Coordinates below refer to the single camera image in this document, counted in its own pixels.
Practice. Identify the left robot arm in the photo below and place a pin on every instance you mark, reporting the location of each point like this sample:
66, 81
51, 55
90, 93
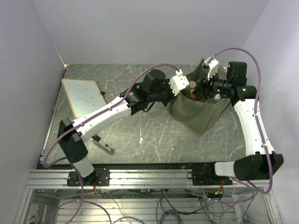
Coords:
72, 135

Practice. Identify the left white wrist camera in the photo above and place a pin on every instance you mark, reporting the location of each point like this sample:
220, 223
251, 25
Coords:
178, 83

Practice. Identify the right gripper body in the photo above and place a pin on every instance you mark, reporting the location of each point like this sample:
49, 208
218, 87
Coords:
214, 85

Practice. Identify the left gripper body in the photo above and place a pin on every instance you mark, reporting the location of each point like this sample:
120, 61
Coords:
167, 93

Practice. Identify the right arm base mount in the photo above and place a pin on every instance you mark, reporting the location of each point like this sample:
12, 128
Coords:
204, 174

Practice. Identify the green canvas bag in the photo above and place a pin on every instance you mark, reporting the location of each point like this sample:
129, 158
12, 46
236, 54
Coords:
200, 115

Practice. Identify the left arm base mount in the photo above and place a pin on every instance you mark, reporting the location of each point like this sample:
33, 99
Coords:
99, 177

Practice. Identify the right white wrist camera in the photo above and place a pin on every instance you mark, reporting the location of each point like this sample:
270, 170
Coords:
212, 65

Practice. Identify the yellow-framed whiteboard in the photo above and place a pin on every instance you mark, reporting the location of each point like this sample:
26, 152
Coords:
84, 96

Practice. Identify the amber bottle white cap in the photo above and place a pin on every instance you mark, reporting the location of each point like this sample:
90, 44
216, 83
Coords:
217, 97

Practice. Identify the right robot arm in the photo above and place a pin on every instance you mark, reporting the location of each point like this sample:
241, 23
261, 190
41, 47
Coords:
261, 162

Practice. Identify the green bottle beige cap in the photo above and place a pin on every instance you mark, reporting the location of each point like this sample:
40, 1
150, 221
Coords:
192, 84

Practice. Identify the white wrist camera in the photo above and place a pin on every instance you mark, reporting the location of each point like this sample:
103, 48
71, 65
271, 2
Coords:
212, 65
178, 83

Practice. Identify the aluminium rail frame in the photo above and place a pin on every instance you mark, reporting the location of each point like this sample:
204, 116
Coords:
143, 194

